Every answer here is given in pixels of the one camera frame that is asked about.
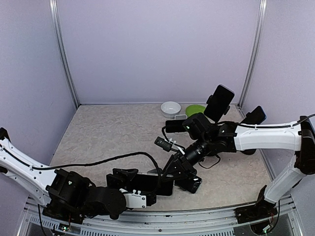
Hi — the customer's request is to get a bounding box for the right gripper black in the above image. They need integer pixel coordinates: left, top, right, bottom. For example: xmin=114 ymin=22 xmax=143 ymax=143
xmin=160 ymin=135 xmax=212 ymax=182

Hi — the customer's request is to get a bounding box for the black phone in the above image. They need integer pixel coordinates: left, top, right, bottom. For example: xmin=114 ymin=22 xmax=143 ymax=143
xmin=175 ymin=175 xmax=202 ymax=194
xmin=241 ymin=106 xmax=266 ymax=125
xmin=204 ymin=85 xmax=235 ymax=122

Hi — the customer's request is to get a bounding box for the phone with clear case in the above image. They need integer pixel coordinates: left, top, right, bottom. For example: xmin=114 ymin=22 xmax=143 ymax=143
xmin=131 ymin=174 xmax=174 ymax=197

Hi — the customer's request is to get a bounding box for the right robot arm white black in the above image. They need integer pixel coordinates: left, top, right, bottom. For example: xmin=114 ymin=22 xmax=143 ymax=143
xmin=163 ymin=113 xmax=315 ymax=218

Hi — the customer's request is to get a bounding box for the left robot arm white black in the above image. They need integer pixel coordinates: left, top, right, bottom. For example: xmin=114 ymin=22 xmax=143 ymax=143
xmin=0 ymin=128 xmax=157 ymax=224

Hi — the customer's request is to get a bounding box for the phone on white stand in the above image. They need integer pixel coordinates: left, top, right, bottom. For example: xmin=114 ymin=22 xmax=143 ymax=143
xmin=165 ymin=119 xmax=186 ymax=133

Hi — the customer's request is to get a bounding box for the white desktop phone stand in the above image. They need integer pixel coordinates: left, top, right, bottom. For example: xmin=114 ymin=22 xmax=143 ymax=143
xmin=174 ymin=114 xmax=187 ymax=134

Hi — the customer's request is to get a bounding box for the black round base right stand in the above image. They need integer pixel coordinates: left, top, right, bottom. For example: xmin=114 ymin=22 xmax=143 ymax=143
xmin=241 ymin=149 xmax=256 ymax=155

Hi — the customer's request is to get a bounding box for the white ceramic bowl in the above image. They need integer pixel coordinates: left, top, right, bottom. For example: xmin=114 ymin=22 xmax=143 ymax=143
xmin=160 ymin=101 xmax=182 ymax=118

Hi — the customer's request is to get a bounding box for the green plate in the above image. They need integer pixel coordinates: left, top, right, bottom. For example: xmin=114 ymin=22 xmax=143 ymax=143
xmin=185 ymin=104 xmax=206 ymax=117

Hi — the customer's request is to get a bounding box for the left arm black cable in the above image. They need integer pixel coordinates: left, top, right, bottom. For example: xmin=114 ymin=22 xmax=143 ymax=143
xmin=29 ymin=151 xmax=164 ymax=190

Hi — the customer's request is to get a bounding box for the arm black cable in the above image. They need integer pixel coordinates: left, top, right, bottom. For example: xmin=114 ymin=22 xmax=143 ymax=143
xmin=236 ymin=114 xmax=315 ymax=130
xmin=29 ymin=151 xmax=164 ymax=190

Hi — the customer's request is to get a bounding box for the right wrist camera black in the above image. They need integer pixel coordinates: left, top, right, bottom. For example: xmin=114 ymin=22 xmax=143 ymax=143
xmin=154 ymin=137 xmax=172 ymax=152

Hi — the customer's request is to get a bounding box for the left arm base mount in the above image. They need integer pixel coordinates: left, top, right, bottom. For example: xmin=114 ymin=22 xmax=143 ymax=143
xmin=42 ymin=206 xmax=84 ymax=224

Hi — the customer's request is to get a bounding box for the black phone on tall mount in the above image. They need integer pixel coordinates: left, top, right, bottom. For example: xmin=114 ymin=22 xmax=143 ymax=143
xmin=204 ymin=85 xmax=235 ymax=122

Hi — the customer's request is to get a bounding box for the tall black clamp phone mount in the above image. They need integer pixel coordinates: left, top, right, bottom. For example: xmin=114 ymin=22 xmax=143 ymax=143
xmin=204 ymin=91 xmax=234 ymax=156

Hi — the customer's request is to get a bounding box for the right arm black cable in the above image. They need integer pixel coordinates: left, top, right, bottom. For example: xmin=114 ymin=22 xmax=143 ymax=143
xmin=236 ymin=114 xmax=315 ymax=130

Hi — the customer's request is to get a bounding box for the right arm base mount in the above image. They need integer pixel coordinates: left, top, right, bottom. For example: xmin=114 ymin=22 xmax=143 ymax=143
xmin=234 ymin=185 xmax=278 ymax=224

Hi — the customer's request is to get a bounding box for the front aluminium rail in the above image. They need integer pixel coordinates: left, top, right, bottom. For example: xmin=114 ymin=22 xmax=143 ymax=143
xmin=17 ymin=195 xmax=303 ymax=236

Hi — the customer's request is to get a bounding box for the right aluminium frame post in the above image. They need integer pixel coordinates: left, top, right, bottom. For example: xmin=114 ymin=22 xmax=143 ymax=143
xmin=238 ymin=0 xmax=268 ymax=109

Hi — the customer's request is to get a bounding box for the aluminium frame post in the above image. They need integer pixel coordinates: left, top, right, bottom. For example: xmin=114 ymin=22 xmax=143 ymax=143
xmin=49 ymin=0 xmax=80 ymax=109
xmin=238 ymin=0 xmax=268 ymax=109

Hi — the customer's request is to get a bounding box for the left aluminium frame post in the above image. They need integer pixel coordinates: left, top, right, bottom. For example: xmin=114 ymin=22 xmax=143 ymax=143
xmin=49 ymin=0 xmax=80 ymax=109

